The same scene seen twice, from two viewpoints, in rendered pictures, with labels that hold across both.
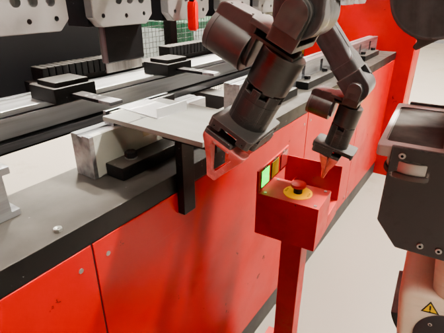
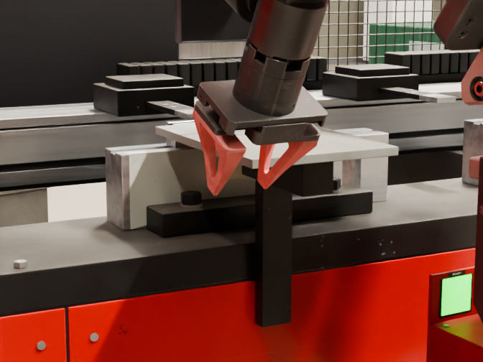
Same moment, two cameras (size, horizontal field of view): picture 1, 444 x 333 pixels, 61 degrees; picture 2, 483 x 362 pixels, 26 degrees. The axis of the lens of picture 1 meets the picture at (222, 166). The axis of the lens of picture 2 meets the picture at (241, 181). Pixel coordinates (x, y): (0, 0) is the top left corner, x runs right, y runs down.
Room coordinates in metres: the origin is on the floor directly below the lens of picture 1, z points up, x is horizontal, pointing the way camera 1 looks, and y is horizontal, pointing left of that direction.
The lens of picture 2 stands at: (-0.32, -0.46, 1.19)
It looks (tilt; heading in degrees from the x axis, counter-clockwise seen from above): 11 degrees down; 29
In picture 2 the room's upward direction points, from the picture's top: straight up
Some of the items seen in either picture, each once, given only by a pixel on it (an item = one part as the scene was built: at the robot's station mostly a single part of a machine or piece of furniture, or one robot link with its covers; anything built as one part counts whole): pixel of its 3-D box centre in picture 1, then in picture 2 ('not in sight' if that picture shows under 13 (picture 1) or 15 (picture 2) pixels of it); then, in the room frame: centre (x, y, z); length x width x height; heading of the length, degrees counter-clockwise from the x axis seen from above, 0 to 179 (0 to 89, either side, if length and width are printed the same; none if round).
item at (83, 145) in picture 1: (148, 130); (252, 175); (0.88, 0.18, 0.92); 0.39 x 0.06 x 0.10; 145
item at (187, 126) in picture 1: (178, 118); (269, 139); (0.75, 0.09, 1.00); 0.26 x 0.18 x 0.01; 55
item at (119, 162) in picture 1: (162, 149); (263, 209); (0.83, 0.14, 0.89); 0.30 x 0.05 x 0.03; 145
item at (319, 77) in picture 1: (316, 78); not in sight; (1.63, -0.41, 0.89); 0.30 x 0.05 x 0.03; 145
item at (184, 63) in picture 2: (90, 65); (225, 72); (1.23, 0.42, 1.02); 0.37 x 0.06 x 0.04; 145
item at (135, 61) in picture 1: (122, 47); (214, 19); (0.83, 0.21, 1.13); 0.10 x 0.02 x 0.10; 145
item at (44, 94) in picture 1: (80, 91); (162, 98); (0.92, 0.35, 1.01); 0.26 x 0.12 x 0.05; 55
